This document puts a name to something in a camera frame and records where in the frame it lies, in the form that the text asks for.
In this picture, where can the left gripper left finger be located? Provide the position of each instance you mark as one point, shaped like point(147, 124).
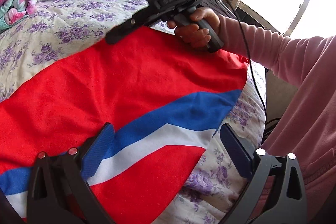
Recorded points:
point(58, 188)

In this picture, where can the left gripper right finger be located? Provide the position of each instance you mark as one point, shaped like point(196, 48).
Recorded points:
point(286, 202)

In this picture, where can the red track pants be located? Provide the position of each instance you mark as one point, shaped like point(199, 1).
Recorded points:
point(164, 100)

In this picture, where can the pink sleeved right forearm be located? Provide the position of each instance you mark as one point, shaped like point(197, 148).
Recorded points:
point(297, 61)

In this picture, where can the right hand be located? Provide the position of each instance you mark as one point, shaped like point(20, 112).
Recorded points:
point(193, 34)

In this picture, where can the folded grey garment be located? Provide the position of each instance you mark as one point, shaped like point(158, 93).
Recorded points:
point(219, 8)

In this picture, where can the purple floral bedspread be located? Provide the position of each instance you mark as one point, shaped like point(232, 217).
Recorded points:
point(59, 29)

